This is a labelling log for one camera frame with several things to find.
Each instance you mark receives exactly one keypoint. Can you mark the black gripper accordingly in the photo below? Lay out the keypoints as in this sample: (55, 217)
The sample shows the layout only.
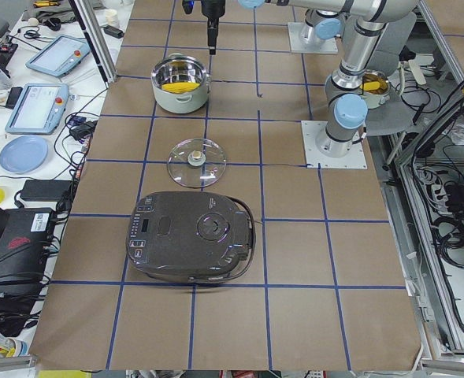
(212, 9)

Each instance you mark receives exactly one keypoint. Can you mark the yellow plastic corn cob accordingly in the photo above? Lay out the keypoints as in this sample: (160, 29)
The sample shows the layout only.
(180, 87)

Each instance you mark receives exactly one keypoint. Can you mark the glass pot lid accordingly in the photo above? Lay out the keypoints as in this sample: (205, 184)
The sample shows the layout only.
(196, 163)

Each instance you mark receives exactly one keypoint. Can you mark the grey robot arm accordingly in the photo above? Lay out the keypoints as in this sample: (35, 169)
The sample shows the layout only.
(347, 110)

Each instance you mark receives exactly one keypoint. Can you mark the pale green electric pot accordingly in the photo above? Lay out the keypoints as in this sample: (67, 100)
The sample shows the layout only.
(176, 68)

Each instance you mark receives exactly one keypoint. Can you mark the upper teach pendant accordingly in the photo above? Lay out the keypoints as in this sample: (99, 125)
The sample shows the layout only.
(60, 56)

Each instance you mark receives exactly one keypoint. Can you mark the teach pendant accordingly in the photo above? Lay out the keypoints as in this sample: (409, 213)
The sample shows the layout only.
(39, 109)
(60, 56)

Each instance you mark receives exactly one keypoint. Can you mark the bowl with yellow items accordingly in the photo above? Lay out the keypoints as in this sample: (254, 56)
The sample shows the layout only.
(375, 89)

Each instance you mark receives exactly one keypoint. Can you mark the lower teach pendant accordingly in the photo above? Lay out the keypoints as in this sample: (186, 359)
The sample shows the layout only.
(39, 109)

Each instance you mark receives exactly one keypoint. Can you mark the black rice cooker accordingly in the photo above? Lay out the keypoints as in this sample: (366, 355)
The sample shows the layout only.
(191, 237)

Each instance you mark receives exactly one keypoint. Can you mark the blue plate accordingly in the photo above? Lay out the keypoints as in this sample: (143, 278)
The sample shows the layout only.
(24, 154)

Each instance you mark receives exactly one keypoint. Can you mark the black power adapter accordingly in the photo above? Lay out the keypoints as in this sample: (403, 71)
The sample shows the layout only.
(44, 190)

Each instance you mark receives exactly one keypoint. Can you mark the black red computer case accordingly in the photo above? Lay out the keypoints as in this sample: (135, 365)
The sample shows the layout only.
(24, 236)

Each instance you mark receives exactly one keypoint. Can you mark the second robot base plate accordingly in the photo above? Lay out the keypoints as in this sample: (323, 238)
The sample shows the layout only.
(319, 39)

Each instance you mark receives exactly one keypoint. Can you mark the aluminium frame post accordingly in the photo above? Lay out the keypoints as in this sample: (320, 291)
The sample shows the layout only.
(88, 23)

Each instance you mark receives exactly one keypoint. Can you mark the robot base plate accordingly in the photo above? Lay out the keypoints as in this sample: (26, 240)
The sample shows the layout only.
(322, 152)

